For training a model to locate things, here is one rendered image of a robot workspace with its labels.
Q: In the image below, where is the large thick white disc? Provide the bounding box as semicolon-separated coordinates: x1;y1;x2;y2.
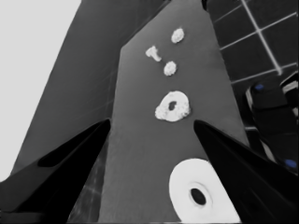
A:
168;158;241;223

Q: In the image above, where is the dark robot body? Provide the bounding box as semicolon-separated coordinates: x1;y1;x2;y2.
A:
245;72;299;175

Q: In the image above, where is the white round carrier with pins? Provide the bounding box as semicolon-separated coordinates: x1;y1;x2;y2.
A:
154;90;192;123

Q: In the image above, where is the small white T-shaped piece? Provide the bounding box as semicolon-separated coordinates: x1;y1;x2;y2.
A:
145;45;163;63

